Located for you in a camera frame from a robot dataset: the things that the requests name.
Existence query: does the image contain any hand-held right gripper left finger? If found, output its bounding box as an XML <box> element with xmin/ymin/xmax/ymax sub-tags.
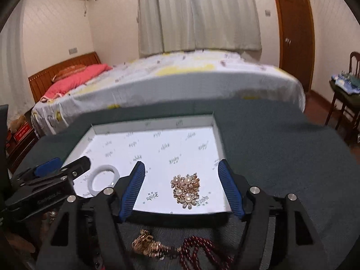
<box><xmin>35</xmin><ymin>161</ymin><xmax>147</xmax><ymax>270</ymax></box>

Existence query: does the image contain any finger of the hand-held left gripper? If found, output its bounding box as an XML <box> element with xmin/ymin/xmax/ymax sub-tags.
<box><xmin>11</xmin><ymin>157</ymin><xmax>64</xmax><ymax>185</ymax></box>
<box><xmin>42</xmin><ymin>157</ymin><xmax>91</xmax><ymax>182</ymax></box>

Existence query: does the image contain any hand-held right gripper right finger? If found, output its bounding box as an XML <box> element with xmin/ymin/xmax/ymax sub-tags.
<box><xmin>217</xmin><ymin>159</ymin><xmax>330</xmax><ymax>270</ymax></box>

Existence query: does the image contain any white bangle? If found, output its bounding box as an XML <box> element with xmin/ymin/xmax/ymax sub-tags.
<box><xmin>85</xmin><ymin>164</ymin><xmax>120</xmax><ymax>199</ymax></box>

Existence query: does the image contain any gold pearl brooch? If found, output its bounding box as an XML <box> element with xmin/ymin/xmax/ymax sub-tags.
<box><xmin>170</xmin><ymin>172</ymin><xmax>210</xmax><ymax>210</ymax></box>

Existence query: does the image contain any gold chain jewelry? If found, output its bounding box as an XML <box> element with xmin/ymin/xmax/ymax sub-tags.
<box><xmin>132</xmin><ymin>229</ymin><xmax>180</xmax><ymax>261</ymax></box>

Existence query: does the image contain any white-lined jewelry box tray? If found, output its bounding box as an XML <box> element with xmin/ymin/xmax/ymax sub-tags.
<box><xmin>60</xmin><ymin>112</ymin><xmax>234</xmax><ymax>223</ymax></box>

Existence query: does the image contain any dark red bead necklace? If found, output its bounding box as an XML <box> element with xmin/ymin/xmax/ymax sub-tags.
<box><xmin>168</xmin><ymin>236</ymin><xmax>236</xmax><ymax>270</ymax></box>

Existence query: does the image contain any wooden nightstand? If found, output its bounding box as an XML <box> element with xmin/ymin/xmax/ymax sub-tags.
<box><xmin>5</xmin><ymin>129</ymin><xmax>39</xmax><ymax>175</ymax></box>

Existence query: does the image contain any red gift box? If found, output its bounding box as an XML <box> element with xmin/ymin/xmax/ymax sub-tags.
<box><xmin>13</xmin><ymin>122</ymin><xmax>33</xmax><ymax>142</ymax></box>

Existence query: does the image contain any brown teddy bear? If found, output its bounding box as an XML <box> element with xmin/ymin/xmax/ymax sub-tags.
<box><xmin>9</xmin><ymin>114</ymin><xmax>27</xmax><ymax>131</ymax></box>

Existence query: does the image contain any dark green tablecloth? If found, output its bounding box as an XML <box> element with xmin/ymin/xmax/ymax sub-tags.
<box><xmin>11</xmin><ymin>98</ymin><xmax>360</xmax><ymax>270</ymax></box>

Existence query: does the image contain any pink pillow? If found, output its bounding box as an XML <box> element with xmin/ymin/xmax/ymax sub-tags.
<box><xmin>40</xmin><ymin>63</ymin><xmax>113</xmax><ymax>102</ymax></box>

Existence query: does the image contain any wooden headboard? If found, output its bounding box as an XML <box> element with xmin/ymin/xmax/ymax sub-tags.
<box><xmin>28</xmin><ymin>51</ymin><xmax>102</xmax><ymax>103</ymax></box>

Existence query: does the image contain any orange pillow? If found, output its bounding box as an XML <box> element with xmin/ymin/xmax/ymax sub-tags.
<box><xmin>52</xmin><ymin>64</ymin><xmax>86</xmax><ymax>83</ymax></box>

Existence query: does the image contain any sheer white curtain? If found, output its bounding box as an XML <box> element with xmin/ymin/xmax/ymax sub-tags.
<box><xmin>0</xmin><ymin>4</ymin><xmax>32</xmax><ymax>120</ymax></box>

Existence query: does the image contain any bed with patterned sheet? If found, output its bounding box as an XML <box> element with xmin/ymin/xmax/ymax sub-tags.
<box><xmin>29</xmin><ymin>49</ymin><xmax>306</xmax><ymax>136</ymax></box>

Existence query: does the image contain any wooden chair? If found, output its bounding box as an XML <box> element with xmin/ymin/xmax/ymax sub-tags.
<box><xmin>324</xmin><ymin>51</ymin><xmax>360</xmax><ymax>147</ymax></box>

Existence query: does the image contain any pile of clothes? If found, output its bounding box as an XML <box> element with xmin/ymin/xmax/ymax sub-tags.
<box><xmin>330</xmin><ymin>70</ymin><xmax>360</xmax><ymax>95</ymax></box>

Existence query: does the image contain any brown wooden door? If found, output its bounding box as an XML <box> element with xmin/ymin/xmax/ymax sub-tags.
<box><xmin>269</xmin><ymin>0</ymin><xmax>316</xmax><ymax>92</ymax></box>

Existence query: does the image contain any white window curtain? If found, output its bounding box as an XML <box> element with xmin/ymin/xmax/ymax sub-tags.
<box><xmin>137</xmin><ymin>0</ymin><xmax>263</xmax><ymax>58</ymax></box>

